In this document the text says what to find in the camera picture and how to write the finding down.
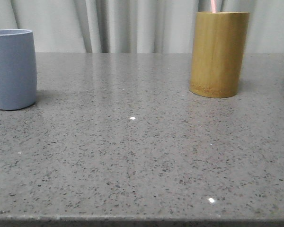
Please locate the grey-white curtain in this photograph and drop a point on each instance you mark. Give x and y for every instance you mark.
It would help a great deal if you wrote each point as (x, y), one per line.
(135, 26)

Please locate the blue plastic cup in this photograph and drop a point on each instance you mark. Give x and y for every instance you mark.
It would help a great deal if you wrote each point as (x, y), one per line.
(18, 76)

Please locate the bamboo cylinder holder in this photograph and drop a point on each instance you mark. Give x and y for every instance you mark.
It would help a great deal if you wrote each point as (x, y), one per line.
(218, 48)

